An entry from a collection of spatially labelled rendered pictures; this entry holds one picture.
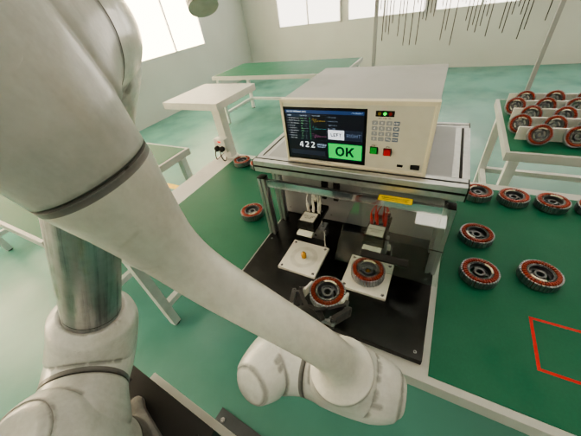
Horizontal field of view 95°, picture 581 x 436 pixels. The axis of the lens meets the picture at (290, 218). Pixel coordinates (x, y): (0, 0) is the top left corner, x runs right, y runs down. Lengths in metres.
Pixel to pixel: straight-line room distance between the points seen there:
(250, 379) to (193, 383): 1.28
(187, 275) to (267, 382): 0.28
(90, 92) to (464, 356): 0.93
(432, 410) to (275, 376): 1.21
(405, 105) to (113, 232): 0.68
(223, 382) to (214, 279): 1.44
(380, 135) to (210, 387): 1.50
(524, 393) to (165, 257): 0.88
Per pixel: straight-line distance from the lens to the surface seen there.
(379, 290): 0.95
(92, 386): 0.67
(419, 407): 1.66
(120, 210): 0.24
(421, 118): 0.78
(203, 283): 0.32
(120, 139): 0.24
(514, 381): 0.96
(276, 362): 0.54
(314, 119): 0.85
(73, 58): 0.24
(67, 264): 0.53
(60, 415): 0.63
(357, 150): 0.84
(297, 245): 1.09
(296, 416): 1.61
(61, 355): 0.70
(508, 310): 1.07
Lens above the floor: 1.55
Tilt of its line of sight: 39 degrees down
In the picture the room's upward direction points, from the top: 9 degrees counter-clockwise
